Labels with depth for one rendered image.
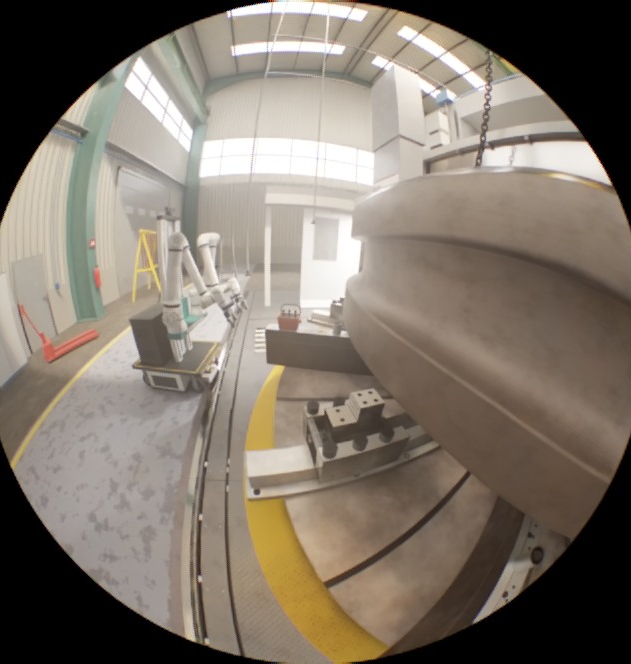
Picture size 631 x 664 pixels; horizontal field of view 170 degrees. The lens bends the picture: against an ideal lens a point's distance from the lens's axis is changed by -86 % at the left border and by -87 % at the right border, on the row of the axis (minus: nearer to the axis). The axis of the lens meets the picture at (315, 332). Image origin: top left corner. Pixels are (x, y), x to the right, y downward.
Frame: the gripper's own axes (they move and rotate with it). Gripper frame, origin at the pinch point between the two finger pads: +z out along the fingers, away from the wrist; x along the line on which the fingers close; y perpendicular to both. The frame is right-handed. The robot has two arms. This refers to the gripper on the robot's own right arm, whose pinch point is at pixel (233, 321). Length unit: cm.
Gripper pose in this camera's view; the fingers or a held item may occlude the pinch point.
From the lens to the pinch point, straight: 190.1
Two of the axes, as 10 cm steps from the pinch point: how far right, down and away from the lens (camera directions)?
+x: 2.2, 5.0, -8.3
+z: 3.2, 7.7, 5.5
